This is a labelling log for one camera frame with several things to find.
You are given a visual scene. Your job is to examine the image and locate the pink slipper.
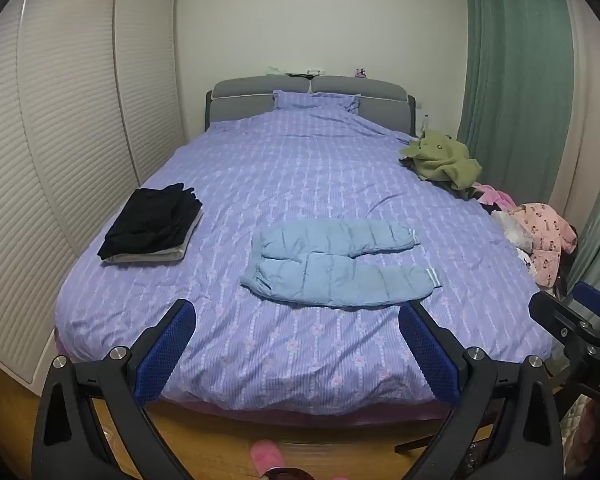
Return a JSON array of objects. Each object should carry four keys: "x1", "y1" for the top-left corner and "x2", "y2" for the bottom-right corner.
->
[{"x1": 250, "y1": 439, "x2": 286, "y2": 478}]

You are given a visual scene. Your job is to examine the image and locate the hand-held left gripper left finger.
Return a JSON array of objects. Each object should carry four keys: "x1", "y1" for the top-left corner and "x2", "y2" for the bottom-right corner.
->
[{"x1": 31, "y1": 298, "x2": 216, "y2": 480}]

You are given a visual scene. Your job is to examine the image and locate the pink bed sheet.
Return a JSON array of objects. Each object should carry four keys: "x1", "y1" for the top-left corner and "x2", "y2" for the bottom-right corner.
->
[{"x1": 55, "y1": 340, "x2": 456, "y2": 423}]

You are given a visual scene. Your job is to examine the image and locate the grey folded garment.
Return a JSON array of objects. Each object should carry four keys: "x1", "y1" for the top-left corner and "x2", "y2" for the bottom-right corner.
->
[{"x1": 102, "y1": 210, "x2": 204, "y2": 264}]

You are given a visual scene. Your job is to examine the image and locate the grey upholstered headboard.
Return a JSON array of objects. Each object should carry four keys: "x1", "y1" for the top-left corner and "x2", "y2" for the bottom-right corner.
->
[{"x1": 206, "y1": 76, "x2": 417, "y2": 136}]

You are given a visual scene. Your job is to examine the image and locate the white quilted cloth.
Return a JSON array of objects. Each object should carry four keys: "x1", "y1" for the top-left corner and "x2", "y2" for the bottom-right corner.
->
[{"x1": 562, "y1": 395, "x2": 600, "y2": 480}]

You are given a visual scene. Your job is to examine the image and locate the pink printed pajama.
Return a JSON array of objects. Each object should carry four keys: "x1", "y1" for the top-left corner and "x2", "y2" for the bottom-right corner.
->
[{"x1": 510, "y1": 202, "x2": 578, "y2": 288}]

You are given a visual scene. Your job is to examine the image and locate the white printed garment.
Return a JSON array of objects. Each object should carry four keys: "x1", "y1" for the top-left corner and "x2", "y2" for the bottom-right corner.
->
[{"x1": 490, "y1": 210, "x2": 536, "y2": 271}]

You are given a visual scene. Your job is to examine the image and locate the white louvered wardrobe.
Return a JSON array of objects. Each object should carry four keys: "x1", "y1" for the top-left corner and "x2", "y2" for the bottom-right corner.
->
[{"x1": 0, "y1": 0, "x2": 191, "y2": 396}]

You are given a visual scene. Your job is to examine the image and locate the black clothes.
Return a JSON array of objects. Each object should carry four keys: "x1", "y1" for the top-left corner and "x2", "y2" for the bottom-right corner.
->
[{"x1": 97, "y1": 183, "x2": 204, "y2": 261}]

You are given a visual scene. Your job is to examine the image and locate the bright pink garment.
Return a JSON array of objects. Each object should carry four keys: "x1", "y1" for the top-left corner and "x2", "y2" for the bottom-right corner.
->
[{"x1": 472, "y1": 183, "x2": 518, "y2": 211}]

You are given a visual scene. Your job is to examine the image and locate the bed with purple duvet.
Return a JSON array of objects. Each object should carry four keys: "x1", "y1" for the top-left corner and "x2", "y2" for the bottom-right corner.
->
[{"x1": 55, "y1": 91, "x2": 556, "y2": 408}]

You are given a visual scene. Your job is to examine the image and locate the olive green fleece garment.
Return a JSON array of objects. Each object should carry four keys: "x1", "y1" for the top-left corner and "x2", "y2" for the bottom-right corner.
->
[{"x1": 399, "y1": 129, "x2": 483, "y2": 191}]

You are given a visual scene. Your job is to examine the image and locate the purple patterned pillow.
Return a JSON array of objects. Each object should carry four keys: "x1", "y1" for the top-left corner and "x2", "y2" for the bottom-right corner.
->
[{"x1": 271, "y1": 90, "x2": 362, "y2": 113}]

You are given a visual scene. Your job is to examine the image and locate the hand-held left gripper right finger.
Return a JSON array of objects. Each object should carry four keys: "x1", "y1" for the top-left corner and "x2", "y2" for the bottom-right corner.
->
[{"x1": 397, "y1": 301, "x2": 566, "y2": 480}]

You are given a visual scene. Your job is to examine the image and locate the light blue padded pants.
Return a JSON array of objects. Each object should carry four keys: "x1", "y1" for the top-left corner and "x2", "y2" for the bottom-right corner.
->
[{"x1": 240, "y1": 218, "x2": 442, "y2": 309}]

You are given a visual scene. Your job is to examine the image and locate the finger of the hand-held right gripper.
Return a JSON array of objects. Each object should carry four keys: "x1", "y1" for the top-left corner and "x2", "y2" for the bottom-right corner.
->
[
  {"x1": 528, "y1": 290, "x2": 600, "y2": 358},
  {"x1": 572, "y1": 281, "x2": 600, "y2": 318}
]

